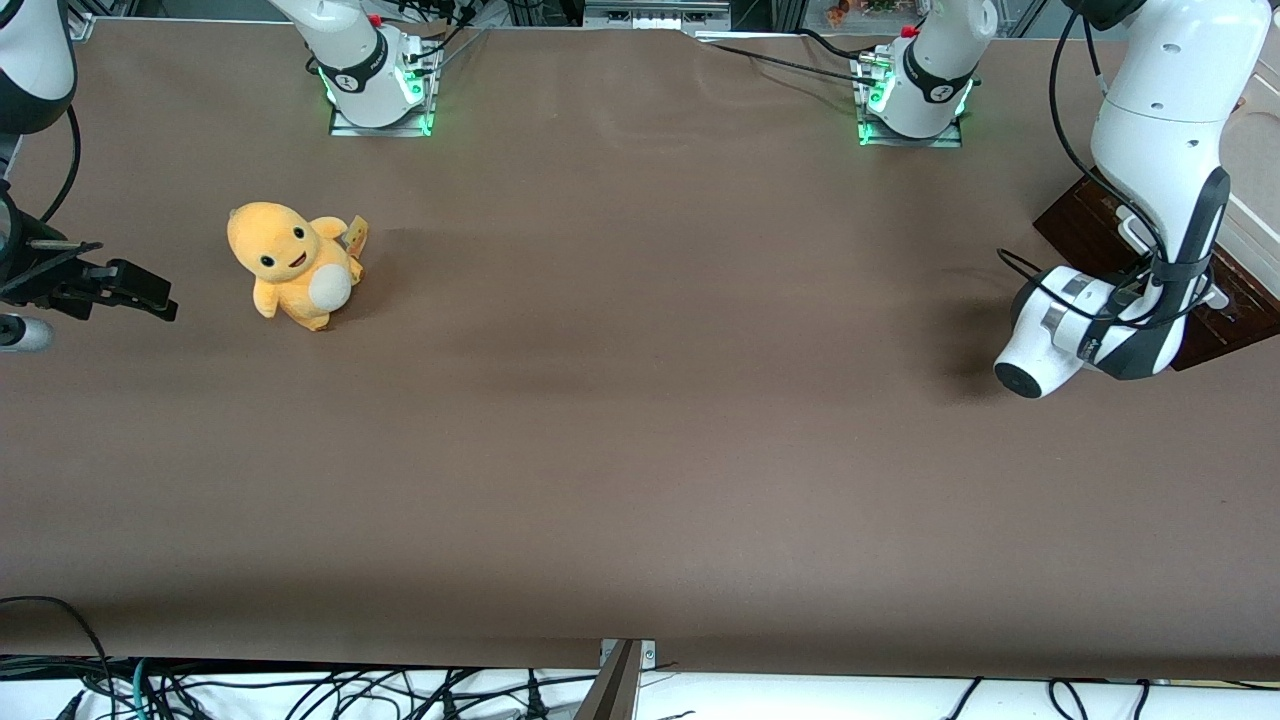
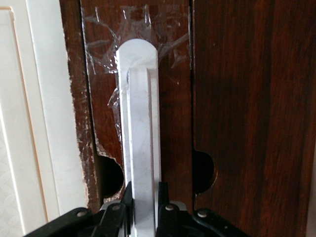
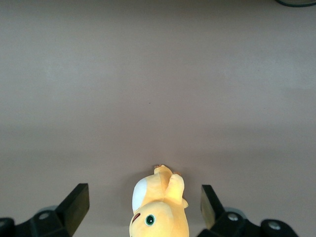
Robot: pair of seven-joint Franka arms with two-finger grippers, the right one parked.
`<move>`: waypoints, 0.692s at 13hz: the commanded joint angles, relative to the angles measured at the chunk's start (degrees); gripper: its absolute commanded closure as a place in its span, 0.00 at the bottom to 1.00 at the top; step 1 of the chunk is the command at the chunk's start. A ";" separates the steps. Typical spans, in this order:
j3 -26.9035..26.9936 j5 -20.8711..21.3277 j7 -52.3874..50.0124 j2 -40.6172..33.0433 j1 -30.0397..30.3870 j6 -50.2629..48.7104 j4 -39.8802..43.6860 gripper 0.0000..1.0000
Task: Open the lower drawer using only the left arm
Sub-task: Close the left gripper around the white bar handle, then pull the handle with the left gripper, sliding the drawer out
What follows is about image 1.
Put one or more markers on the dark brown wooden drawer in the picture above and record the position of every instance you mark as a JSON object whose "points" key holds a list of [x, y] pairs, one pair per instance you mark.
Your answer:
{"points": [[1065, 232]]}

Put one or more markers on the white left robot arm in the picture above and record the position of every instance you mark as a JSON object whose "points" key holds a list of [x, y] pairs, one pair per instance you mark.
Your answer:
{"points": [[1160, 120]]}

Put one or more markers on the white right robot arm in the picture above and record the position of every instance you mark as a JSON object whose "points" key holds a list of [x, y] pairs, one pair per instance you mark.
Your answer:
{"points": [[360, 60]]}

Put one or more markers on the orange plush toy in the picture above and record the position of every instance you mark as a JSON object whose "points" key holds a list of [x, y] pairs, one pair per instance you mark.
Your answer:
{"points": [[290, 260]]}

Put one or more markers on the silver background box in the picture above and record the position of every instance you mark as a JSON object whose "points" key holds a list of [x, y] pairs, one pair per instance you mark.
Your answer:
{"points": [[655, 12]]}

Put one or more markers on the white lower shelf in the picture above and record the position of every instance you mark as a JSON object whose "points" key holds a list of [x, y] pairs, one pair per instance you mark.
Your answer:
{"points": [[800, 700]]}

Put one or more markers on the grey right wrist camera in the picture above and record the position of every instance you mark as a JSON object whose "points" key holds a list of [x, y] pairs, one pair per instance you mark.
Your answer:
{"points": [[22, 334]]}

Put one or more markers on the metal table edge bracket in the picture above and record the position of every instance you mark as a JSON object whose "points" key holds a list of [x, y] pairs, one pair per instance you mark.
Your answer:
{"points": [[620, 690]]}

